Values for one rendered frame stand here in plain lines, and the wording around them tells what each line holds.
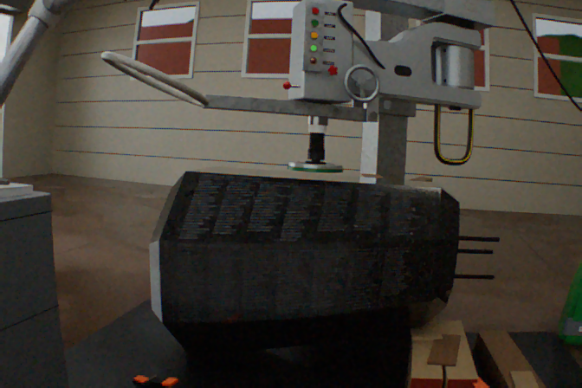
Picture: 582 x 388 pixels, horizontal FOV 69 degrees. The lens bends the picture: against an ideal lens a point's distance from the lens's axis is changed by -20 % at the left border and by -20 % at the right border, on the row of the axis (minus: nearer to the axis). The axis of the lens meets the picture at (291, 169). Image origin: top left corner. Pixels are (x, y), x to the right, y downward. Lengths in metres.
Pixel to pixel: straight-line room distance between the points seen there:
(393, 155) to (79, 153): 8.11
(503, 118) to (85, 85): 7.76
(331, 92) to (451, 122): 6.10
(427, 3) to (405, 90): 0.42
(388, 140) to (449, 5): 0.92
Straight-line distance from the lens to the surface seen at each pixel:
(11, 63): 1.89
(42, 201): 1.66
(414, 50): 2.13
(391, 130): 2.78
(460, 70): 2.26
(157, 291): 2.01
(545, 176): 8.28
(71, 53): 10.57
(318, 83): 1.94
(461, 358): 1.90
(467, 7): 2.31
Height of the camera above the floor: 1.03
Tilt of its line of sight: 4 degrees down
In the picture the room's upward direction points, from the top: 3 degrees clockwise
